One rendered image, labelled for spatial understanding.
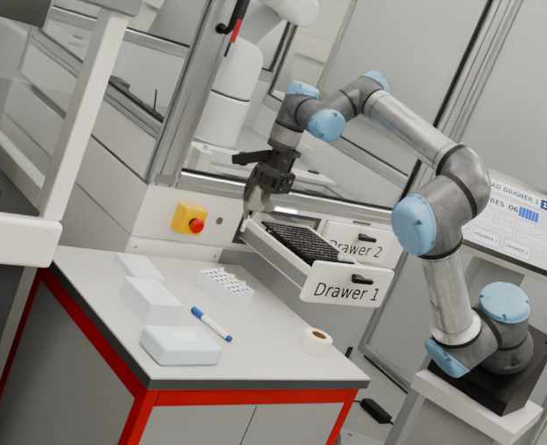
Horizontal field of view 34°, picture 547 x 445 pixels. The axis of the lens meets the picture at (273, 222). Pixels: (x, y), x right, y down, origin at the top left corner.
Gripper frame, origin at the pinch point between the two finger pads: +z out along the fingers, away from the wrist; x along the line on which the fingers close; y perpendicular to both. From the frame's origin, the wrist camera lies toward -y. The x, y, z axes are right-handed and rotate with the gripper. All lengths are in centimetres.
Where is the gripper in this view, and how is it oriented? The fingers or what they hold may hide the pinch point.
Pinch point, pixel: (246, 213)
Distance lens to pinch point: 228.1
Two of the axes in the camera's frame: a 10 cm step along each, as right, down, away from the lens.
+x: 5.4, -0.2, 8.4
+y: 7.6, 4.5, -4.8
